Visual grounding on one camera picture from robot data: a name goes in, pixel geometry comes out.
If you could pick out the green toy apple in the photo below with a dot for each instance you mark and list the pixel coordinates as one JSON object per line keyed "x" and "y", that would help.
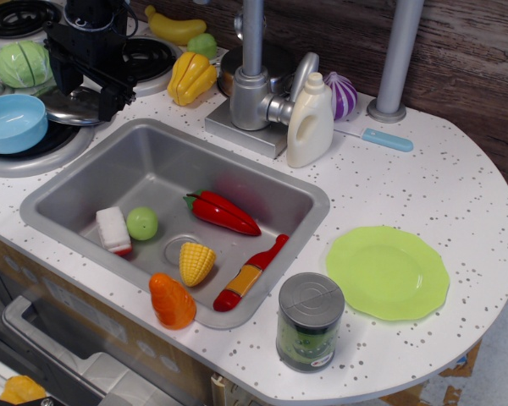
{"x": 142, "y": 223}

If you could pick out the green toy cabbage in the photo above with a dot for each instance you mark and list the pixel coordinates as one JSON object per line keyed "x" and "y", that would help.
{"x": 24, "y": 64}

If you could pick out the small green toy vegetable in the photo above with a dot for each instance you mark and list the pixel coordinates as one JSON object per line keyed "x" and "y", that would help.
{"x": 204, "y": 44}

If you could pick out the yellow toy on floor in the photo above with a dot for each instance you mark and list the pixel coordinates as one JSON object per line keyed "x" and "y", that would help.
{"x": 21, "y": 389}

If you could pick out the green plastic plate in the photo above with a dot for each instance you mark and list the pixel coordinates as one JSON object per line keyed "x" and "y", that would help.
{"x": 388, "y": 273}

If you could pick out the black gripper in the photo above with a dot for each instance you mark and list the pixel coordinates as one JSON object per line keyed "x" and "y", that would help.
{"x": 98, "y": 55}

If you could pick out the front stove burner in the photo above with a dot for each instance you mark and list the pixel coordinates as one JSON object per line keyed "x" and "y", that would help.
{"x": 61, "y": 145}

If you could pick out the silver toy pot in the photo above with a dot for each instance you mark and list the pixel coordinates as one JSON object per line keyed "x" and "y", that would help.
{"x": 279, "y": 63}

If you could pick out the silver toy faucet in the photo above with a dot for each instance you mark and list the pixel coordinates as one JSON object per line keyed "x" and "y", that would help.
{"x": 254, "y": 117}

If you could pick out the grey vertical post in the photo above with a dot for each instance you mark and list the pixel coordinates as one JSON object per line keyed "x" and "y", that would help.
{"x": 388, "y": 106}

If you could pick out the yellow toy banana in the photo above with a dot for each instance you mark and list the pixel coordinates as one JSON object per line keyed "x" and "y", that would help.
{"x": 178, "y": 32}

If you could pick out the grey toy sink basin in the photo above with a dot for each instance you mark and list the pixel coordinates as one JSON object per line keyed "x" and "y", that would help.
{"x": 148, "y": 163}

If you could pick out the yellow toy corn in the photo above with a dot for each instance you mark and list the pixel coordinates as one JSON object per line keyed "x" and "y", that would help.
{"x": 195, "y": 263}

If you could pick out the yellow toy bell pepper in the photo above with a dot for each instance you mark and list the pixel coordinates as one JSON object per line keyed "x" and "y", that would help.
{"x": 192, "y": 75}

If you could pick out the blue handled toy knife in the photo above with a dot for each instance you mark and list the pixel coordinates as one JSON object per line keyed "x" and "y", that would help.
{"x": 380, "y": 138}

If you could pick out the red toy ketchup bottle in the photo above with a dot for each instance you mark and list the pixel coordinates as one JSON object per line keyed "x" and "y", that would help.
{"x": 247, "y": 276}

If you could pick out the silver pot lid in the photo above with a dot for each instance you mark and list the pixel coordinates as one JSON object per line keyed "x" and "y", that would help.
{"x": 78, "y": 108}

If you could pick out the purple white toy onion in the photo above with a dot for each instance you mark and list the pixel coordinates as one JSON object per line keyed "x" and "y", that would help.
{"x": 344, "y": 95}

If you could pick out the red toy chili pepper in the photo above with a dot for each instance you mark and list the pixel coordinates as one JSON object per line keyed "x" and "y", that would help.
{"x": 215, "y": 209}

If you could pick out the white toy detergent bottle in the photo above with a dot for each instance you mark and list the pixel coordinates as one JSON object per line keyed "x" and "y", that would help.
{"x": 311, "y": 127}

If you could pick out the back right stove burner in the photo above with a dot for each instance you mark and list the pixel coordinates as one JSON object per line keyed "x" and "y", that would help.
{"x": 151, "y": 61}

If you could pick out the grey oven door handle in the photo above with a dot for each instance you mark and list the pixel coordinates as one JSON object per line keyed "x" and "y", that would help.
{"x": 77, "y": 372}

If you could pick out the white red toy sponge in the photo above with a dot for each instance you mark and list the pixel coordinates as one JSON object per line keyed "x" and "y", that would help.
{"x": 112, "y": 231}

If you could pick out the stove burner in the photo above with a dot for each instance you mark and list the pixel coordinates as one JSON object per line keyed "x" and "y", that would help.
{"x": 151, "y": 61}
{"x": 24, "y": 20}
{"x": 61, "y": 145}

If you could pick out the blue toy bowl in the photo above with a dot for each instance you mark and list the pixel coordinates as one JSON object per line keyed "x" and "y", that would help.
{"x": 23, "y": 122}

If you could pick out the grey green toy can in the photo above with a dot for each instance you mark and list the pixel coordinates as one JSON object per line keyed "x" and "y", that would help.
{"x": 310, "y": 309}

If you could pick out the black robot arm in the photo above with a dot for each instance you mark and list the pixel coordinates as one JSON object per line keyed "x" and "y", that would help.
{"x": 99, "y": 15}

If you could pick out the back left stove burner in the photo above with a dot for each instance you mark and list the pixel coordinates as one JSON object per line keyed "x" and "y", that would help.
{"x": 24, "y": 20}

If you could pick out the orange toy carrot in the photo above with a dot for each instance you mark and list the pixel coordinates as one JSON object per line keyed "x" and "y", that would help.
{"x": 173, "y": 305}

